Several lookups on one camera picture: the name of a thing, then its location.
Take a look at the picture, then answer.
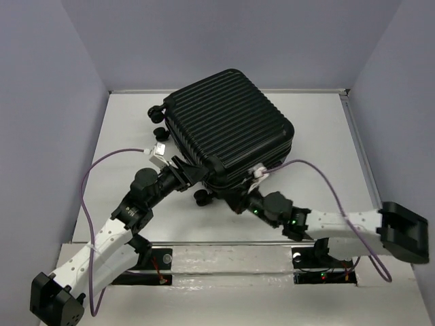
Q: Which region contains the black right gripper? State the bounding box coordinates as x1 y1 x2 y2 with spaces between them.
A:
217 180 277 230

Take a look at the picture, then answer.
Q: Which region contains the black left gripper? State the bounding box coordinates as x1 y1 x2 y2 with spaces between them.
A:
146 155 207 208

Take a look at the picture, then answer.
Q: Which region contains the black ribbed hard suitcase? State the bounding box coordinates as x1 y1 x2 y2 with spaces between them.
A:
147 69 295 200

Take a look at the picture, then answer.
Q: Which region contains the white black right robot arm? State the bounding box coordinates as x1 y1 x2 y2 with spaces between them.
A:
230 189 430 266

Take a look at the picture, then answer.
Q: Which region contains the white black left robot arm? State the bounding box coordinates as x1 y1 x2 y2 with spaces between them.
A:
30 156 209 325

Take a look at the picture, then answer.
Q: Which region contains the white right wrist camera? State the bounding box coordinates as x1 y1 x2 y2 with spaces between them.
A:
248 163 269 193

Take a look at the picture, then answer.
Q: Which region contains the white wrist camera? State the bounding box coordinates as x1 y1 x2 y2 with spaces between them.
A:
143 143 169 169
248 163 269 193

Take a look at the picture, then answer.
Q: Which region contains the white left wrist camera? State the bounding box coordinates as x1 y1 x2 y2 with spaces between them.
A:
143 143 169 169

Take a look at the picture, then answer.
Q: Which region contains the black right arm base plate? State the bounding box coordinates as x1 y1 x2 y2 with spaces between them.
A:
292 247 358 285

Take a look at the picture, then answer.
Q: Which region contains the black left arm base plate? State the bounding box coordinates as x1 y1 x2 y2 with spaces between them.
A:
111 247 173 286

